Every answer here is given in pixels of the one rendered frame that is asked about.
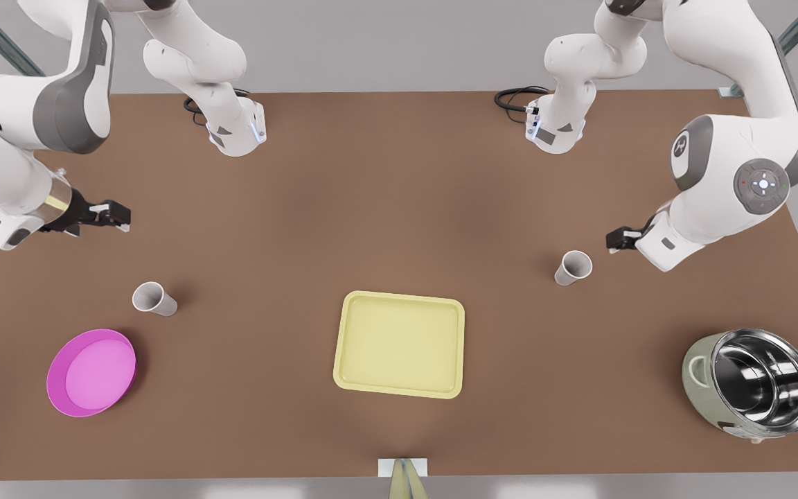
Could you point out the pale yellow tray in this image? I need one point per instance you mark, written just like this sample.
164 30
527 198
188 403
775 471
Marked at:
400 344

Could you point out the pink bowl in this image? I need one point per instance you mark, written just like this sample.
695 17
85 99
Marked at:
91 372

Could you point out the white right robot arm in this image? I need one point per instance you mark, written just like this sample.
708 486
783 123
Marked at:
11 125

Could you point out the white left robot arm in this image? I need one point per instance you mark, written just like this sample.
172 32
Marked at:
731 166

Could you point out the white cup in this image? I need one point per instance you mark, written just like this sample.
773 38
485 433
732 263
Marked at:
573 267
153 298

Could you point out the green pot with steel inside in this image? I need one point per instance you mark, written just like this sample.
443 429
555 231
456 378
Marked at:
756 383

